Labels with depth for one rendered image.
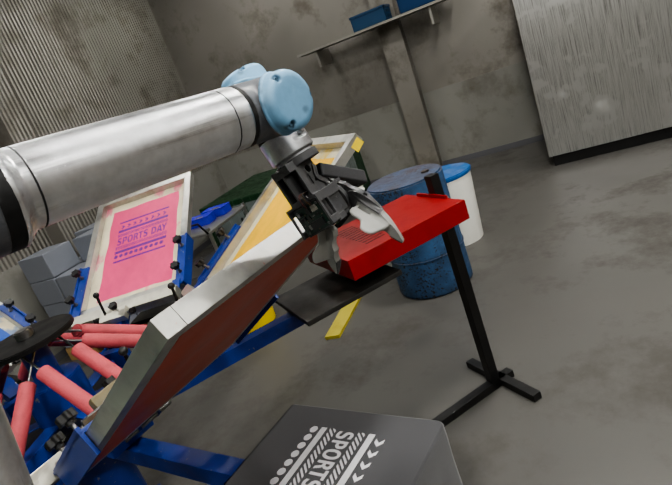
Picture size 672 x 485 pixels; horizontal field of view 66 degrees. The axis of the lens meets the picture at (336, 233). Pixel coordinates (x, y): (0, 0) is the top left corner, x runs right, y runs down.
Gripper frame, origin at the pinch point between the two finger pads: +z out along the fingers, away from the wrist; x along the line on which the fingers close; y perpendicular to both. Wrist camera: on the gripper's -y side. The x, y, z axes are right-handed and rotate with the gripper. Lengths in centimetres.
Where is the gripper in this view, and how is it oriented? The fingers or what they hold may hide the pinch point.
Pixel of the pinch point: (371, 257)
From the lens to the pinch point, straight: 85.0
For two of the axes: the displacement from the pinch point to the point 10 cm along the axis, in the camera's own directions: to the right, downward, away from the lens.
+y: -5.1, 4.2, -7.5
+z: 5.5, 8.3, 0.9
